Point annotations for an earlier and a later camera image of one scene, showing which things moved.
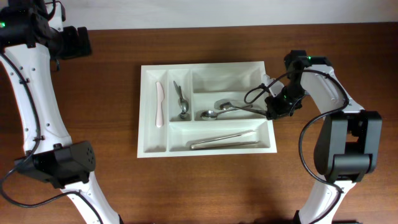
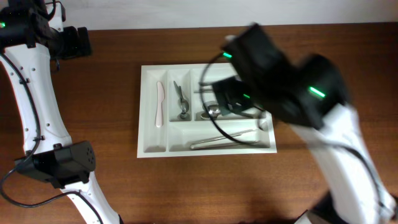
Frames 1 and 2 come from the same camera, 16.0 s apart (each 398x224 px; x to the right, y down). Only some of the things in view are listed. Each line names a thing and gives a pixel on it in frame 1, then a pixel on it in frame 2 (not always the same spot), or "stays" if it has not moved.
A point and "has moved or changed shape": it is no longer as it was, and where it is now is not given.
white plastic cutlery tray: (203, 109) stays
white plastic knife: (160, 98) stays
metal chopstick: (208, 145) stays
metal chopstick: (221, 137) -> (222, 144)
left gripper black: (76, 48) stays
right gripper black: (277, 110) -> (239, 89)
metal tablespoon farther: (227, 104) has moved or changed shape
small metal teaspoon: (183, 103) stays
